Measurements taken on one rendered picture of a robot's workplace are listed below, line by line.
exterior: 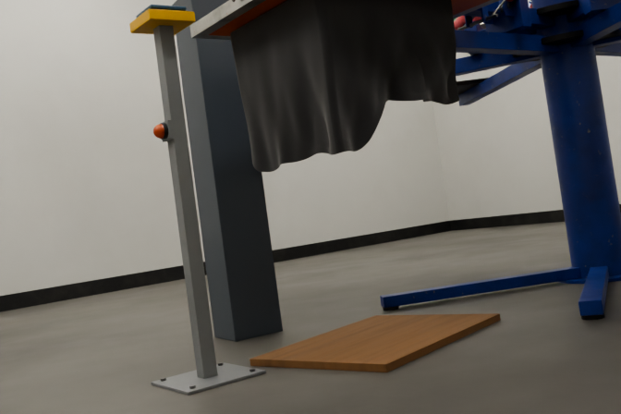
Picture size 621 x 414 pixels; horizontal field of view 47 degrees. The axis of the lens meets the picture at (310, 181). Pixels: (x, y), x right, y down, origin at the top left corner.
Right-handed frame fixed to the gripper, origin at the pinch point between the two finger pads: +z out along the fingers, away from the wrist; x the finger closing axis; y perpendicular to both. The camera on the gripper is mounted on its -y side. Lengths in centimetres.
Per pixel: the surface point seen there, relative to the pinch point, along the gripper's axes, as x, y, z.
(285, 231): -257, 380, 72
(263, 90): -7.1, 7.7, 23.5
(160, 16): 22.6, 5.5, 4.8
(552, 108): -134, 4, 32
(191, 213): 19, 10, 55
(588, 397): -8, -80, 98
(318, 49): -7.2, -19.0, 19.1
